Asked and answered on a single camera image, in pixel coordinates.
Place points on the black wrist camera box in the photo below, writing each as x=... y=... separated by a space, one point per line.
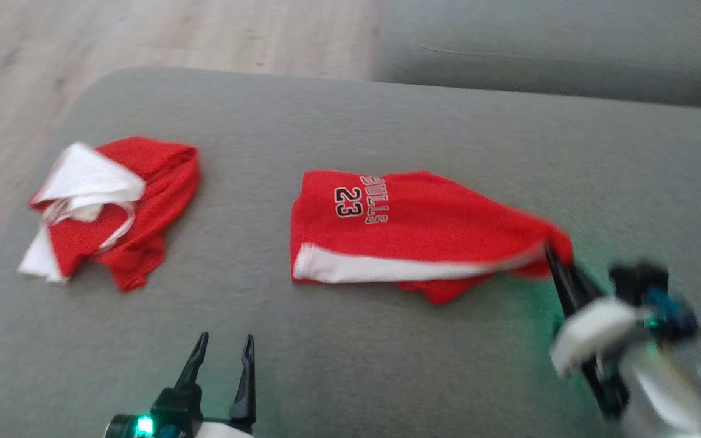
x=636 y=283
x=174 y=407

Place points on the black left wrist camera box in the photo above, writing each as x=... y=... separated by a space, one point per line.
x=174 y=407

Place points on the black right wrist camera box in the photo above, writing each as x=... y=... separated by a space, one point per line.
x=636 y=283

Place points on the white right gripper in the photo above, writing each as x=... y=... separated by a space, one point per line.
x=588 y=331

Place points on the grey sofa seat cushion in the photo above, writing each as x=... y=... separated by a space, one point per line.
x=350 y=371

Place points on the red shirt with white sleeves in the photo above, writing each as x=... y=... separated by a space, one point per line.
x=156 y=182

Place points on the grey sofa side cushion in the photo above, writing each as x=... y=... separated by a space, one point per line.
x=557 y=48

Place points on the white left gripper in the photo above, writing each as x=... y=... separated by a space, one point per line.
x=223 y=431

